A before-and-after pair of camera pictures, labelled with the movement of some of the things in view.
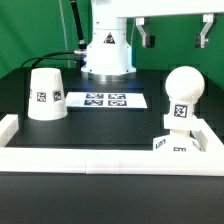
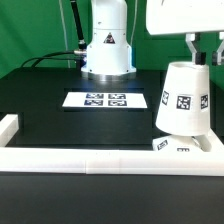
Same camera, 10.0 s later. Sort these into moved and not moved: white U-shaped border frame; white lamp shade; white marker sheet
Moved: white lamp shade
Not moved: white marker sheet; white U-shaped border frame
